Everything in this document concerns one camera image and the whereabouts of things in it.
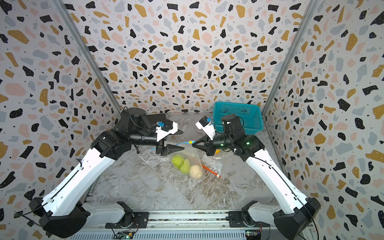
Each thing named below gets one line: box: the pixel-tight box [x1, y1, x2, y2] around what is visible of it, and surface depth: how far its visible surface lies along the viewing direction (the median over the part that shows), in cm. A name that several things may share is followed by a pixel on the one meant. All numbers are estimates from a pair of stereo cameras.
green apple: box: [171, 154, 184, 169], surface depth 87 cm
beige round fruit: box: [189, 164, 203, 179], surface depth 85 cm
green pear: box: [179, 159, 191, 175], surface depth 89 cm
